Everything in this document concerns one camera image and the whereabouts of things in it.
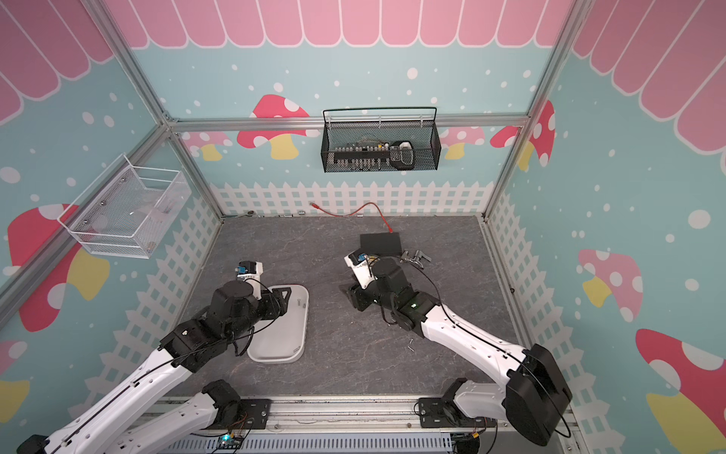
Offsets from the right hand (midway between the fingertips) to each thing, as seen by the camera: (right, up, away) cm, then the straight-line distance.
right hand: (348, 281), depth 77 cm
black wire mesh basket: (+20, +42, +15) cm, 49 cm away
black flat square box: (+10, +10, +37) cm, 40 cm away
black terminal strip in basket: (+4, +38, +12) cm, 40 cm away
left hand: (-18, -3, -2) cm, 18 cm away
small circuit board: (-30, -41, -5) cm, 51 cm away
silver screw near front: (+18, -21, +8) cm, 29 cm away
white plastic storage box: (-20, -17, +4) cm, 26 cm away
